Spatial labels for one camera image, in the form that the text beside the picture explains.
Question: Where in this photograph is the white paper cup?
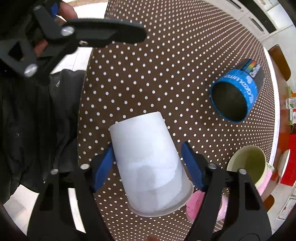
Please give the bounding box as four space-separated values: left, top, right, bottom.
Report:
109 111 193 217

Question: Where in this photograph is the pink green cup stack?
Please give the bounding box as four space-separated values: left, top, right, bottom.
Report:
257 163 274 196

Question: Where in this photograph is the pink paper cup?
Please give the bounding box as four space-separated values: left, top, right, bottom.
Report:
186 190 228 223

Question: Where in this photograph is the beige green cup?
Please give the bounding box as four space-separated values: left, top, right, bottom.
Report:
226 145 267 188

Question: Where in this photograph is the blue black printed cup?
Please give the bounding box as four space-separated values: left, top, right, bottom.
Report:
210 59 265 123

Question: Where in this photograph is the person's thumb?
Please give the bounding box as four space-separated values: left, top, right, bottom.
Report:
34 1 78 56

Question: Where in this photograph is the right brown wooden chair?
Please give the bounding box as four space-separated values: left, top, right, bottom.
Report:
263 194 275 212

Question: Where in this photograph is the brown wooden chair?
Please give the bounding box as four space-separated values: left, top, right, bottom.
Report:
263 194 275 212
268 44 292 81

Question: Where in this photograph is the grey jacket on chair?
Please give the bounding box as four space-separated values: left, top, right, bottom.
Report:
1 69 85 203

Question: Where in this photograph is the red gift bag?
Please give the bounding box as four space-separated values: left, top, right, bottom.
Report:
280 133 296 186

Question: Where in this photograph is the white ceramic bowl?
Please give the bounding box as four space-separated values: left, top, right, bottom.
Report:
277 149 290 182

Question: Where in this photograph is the brown polka dot tablecloth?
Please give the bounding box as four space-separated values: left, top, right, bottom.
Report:
78 1 275 168

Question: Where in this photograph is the green tray with items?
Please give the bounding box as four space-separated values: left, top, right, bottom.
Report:
285 86 296 126

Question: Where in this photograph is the left brown wooden chair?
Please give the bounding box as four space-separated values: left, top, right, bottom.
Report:
268 44 292 81

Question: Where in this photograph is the white black sideboard cabinet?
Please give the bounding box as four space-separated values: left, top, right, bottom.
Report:
220 1 279 40

